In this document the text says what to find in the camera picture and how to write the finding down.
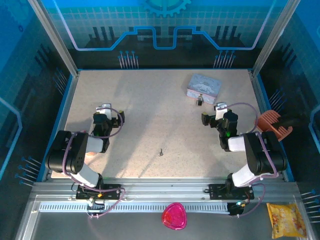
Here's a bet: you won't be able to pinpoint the white slotted cable duct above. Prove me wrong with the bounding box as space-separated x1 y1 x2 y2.
38 201 231 213

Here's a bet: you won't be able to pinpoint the pink triangular plastic dish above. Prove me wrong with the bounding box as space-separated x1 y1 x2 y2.
161 202 188 231

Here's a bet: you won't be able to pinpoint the aluminium mounting rail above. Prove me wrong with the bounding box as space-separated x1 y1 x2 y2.
29 176 302 202

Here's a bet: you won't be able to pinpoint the cream orange utensil holder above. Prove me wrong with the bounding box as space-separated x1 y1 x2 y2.
253 109 293 142

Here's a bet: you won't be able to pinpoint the aluminium frame post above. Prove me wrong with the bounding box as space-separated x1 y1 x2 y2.
26 0 80 77
251 0 298 76

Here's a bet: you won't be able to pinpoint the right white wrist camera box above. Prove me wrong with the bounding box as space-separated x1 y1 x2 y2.
213 101 230 120

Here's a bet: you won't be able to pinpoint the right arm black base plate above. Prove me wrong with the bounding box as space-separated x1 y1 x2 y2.
208 183 255 201

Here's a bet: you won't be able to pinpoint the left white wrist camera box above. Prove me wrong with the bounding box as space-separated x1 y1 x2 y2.
95 102 112 121

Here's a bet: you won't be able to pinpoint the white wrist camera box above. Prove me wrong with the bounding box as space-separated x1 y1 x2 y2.
213 101 230 120
95 102 112 121

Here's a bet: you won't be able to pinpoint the black handle in holder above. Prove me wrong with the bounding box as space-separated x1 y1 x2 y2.
271 112 308 131

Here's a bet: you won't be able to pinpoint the lavender cartoon tin box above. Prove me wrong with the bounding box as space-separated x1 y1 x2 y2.
186 73 223 105

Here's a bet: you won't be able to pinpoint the yellow snack bag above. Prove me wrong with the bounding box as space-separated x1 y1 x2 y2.
266 202 308 240

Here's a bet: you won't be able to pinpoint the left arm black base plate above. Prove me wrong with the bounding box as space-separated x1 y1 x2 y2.
75 183 122 201

